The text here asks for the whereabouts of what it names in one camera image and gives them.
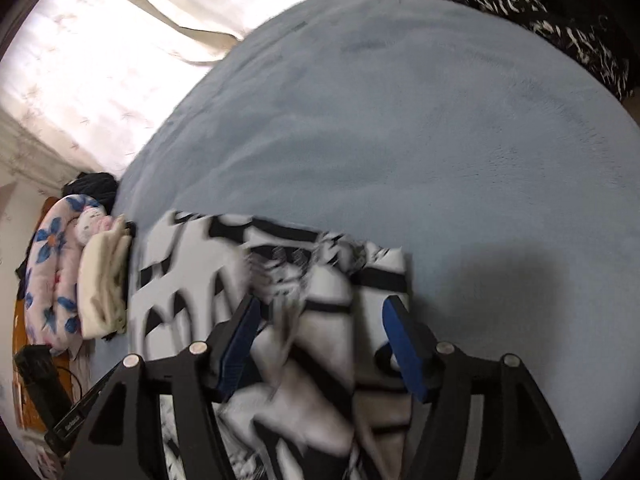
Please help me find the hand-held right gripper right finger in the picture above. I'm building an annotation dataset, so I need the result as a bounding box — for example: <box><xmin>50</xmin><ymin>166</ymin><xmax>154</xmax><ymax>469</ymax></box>
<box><xmin>381</xmin><ymin>295</ymin><xmax>583</xmax><ymax>480</ymax></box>

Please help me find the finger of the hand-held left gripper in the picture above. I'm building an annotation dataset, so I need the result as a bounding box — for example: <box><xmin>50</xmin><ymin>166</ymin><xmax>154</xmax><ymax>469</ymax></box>
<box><xmin>44</xmin><ymin>385</ymin><xmax>108</xmax><ymax>458</ymax></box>

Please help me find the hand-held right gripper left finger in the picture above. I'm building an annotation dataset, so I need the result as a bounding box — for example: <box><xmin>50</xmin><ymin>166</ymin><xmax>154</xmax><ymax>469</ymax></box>
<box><xmin>60</xmin><ymin>294</ymin><xmax>263</xmax><ymax>480</ymax></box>

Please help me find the black white graffiti print jacket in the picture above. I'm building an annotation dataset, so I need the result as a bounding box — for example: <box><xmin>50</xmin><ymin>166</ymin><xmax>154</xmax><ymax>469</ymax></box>
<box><xmin>127</xmin><ymin>210</ymin><xmax>416</xmax><ymax>480</ymax></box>

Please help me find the cream folded garment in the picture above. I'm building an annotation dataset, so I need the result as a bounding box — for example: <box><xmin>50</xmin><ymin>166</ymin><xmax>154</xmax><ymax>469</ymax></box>
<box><xmin>77</xmin><ymin>215</ymin><xmax>133</xmax><ymax>340</ymax></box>

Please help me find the pink blue floral quilt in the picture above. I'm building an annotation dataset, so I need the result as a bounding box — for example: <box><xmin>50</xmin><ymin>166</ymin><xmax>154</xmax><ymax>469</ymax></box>
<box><xmin>22</xmin><ymin>194</ymin><xmax>108</xmax><ymax>356</ymax></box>

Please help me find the white cat plush toy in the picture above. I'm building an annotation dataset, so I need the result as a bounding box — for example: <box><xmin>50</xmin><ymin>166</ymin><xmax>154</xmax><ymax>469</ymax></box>
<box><xmin>75</xmin><ymin>207</ymin><xmax>118</xmax><ymax>241</ymax></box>

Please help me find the dark cloth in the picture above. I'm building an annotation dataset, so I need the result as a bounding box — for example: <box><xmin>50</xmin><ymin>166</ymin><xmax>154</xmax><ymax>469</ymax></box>
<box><xmin>61</xmin><ymin>172</ymin><xmax>118</xmax><ymax>206</ymax></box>

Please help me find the light blue bed blanket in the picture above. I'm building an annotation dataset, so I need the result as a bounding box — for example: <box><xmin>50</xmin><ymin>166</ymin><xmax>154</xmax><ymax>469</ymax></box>
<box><xmin>80</xmin><ymin>0</ymin><xmax>640</xmax><ymax>480</ymax></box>

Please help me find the black white patterned cloth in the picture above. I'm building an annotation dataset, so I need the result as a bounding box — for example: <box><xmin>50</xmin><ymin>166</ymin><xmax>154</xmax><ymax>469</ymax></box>
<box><xmin>465</xmin><ymin>0</ymin><xmax>631</xmax><ymax>101</ymax></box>

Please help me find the black cable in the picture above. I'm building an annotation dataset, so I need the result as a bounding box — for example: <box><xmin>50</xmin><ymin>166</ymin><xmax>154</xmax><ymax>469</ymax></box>
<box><xmin>55</xmin><ymin>364</ymin><xmax>85</xmax><ymax>403</ymax></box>

